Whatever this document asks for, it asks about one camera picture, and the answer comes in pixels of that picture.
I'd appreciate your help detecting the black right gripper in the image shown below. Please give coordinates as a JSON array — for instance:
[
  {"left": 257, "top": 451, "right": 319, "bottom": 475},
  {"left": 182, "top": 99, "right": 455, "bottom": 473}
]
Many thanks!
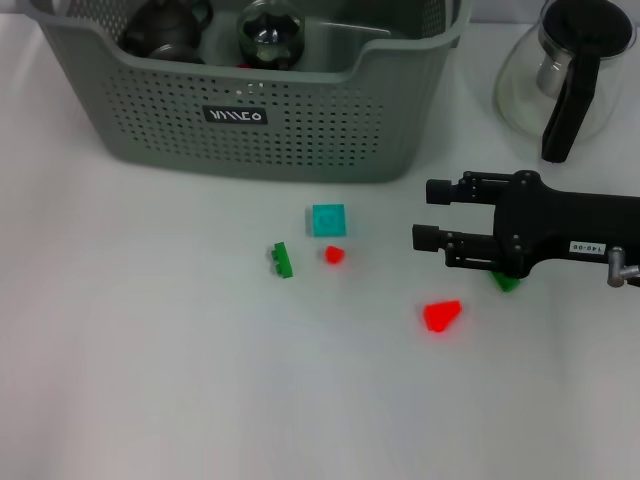
[{"left": 411, "top": 169, "right": 640, "bottom": 280}]

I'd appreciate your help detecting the green narrow studded brick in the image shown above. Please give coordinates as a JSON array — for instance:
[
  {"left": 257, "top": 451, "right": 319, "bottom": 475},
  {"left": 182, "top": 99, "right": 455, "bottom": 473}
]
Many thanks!
[{"left": 271, "top": 241, "right": 295, "bottom": 280}]

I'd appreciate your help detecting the glass teacup black holder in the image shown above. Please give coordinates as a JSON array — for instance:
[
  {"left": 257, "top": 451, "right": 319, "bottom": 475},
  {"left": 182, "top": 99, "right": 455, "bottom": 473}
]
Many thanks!
[
  {"left": 147, "top": 43, "right": 201, "bottom": 64},
  {"left": 235, "top": 0, "right": 307, "bottom": 71}
]

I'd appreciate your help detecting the grey-green perforated storage bin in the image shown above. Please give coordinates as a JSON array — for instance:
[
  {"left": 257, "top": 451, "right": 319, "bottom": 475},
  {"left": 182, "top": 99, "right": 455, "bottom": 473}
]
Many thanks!
[{"left": 29, "top": 0, "right": 474, "bottom": 184}]

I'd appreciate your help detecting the large red wedge brick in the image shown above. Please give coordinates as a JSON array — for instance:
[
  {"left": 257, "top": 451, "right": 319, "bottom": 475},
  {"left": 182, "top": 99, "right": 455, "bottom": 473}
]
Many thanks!
[{"left": 422, "top": 299, "right": 464, "bottom": 334}]

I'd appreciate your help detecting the teal square brick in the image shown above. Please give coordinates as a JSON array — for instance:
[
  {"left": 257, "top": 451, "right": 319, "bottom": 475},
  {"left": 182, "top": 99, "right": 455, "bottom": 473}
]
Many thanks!
[{"left": 305, "top": 203, "right": 347, "bottom": 239}]

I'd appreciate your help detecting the right gripper metal connector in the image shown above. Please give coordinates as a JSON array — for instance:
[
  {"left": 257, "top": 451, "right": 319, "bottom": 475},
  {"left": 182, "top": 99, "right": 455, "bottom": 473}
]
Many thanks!
[{"left": 607, "top": 247, "right": 640, "bottom": 289}]

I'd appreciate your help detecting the black clay teapot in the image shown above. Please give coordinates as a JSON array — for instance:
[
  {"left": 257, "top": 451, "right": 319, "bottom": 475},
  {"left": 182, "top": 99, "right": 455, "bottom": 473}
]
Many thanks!
[{"left": 122, "top": 0, "right": 214, "bottom": 61}]

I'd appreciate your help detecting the glass carafe black handle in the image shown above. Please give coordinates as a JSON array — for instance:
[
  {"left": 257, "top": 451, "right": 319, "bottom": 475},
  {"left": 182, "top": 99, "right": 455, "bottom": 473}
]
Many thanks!
[{"left": 492, "top": 0, "right": 639, "bottom": 164}]

